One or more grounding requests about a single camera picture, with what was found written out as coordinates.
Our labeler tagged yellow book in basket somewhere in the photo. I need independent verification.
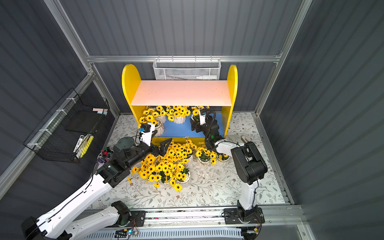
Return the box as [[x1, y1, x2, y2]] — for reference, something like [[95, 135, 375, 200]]
[[72, 134, 94, 161]]

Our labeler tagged sunflower pot top shelf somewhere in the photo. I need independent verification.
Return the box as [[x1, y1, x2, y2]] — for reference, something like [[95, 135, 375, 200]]
[[217, 153, 231, 163]]

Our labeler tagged yellow wooden shelf unit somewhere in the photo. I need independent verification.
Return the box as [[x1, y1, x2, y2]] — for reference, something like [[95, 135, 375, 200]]
[[122, 64, 238, 138]]

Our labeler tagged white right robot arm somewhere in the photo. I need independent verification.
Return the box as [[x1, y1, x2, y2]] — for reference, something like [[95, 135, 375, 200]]
[[190, 117, 268, 225]]

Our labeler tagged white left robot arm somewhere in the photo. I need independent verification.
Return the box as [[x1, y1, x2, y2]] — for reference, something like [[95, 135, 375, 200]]
[[22, 137, 172, 240]]

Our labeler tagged white wire basket behind shelf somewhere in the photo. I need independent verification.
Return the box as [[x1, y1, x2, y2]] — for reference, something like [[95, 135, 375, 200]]
[[153, 60, 222, 81]]

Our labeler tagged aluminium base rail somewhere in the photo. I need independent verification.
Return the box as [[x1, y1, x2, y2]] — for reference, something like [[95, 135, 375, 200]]
[[88, 205, 313, 240]]

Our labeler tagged pen holder with markers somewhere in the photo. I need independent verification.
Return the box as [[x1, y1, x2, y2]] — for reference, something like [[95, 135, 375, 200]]
[[97, 147, 114, 165]]

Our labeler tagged black wire wall basket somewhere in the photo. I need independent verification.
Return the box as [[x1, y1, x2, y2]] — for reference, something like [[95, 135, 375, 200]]
[[24, 91, 110, 163]]

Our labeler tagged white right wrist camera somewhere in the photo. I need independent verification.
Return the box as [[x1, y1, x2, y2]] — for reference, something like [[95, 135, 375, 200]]
[[199, 108, 207, 126]]

